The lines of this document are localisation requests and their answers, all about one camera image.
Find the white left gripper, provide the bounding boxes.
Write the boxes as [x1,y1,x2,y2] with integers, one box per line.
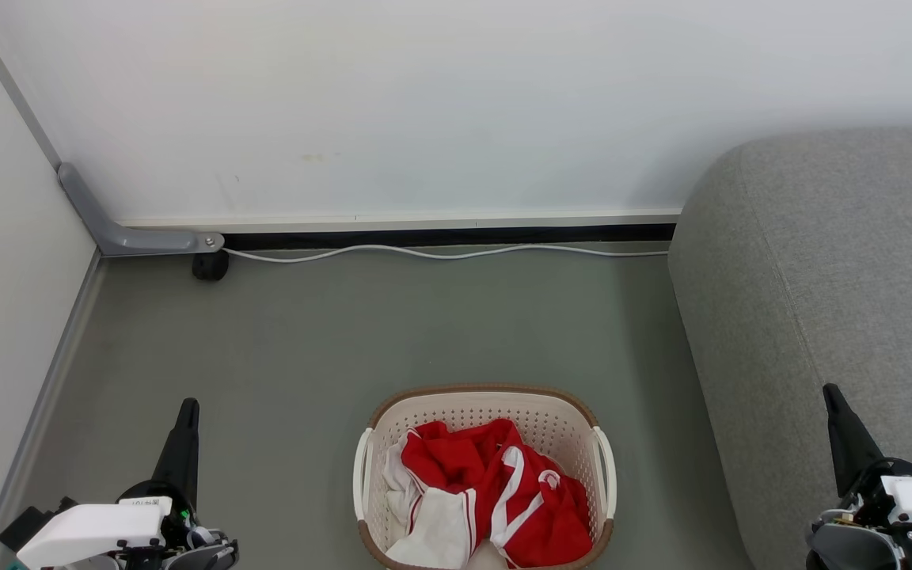
[17,397,201,570]

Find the white garment with red trim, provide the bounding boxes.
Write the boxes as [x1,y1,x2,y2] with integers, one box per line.
[382,440,479,570]

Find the red shorts with white stripes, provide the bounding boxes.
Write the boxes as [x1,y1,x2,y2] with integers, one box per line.
[476,442,594,570]

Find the grey fabric sofa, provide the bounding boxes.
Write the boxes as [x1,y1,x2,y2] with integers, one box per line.
[667,125,912,570]

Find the black caster wheel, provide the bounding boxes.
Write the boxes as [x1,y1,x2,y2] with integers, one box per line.
[191,250,230,283]

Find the grey metal partition foot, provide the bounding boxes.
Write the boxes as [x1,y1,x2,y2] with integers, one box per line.
[57,161,226,258]

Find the cream perforated laundry basket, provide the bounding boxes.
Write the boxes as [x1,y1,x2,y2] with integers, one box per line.
[352,384,618,570]

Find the white power cable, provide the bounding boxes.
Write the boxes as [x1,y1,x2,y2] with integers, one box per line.
[222,243,670,264]

